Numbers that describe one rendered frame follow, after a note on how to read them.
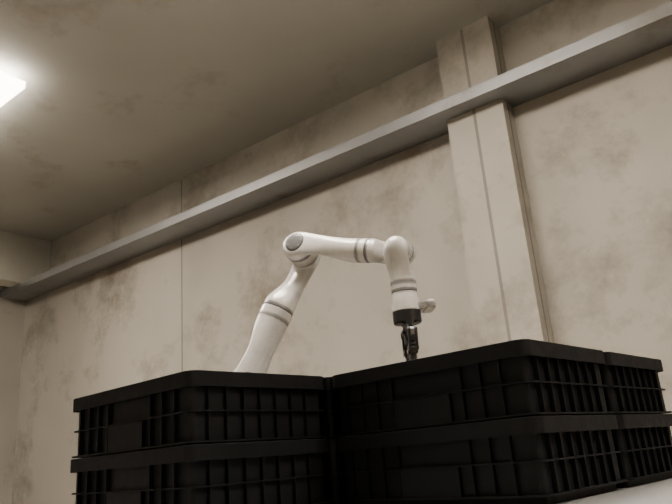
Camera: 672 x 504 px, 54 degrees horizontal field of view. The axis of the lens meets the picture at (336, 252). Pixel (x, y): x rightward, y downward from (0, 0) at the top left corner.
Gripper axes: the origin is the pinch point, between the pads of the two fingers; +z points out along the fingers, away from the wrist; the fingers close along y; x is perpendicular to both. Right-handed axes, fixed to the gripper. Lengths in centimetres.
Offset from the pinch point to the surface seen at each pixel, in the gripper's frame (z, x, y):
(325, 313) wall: -59, -17, -197
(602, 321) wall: -26, 98, -102
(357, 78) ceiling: -185, 10, -156
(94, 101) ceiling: -186, -142, -165
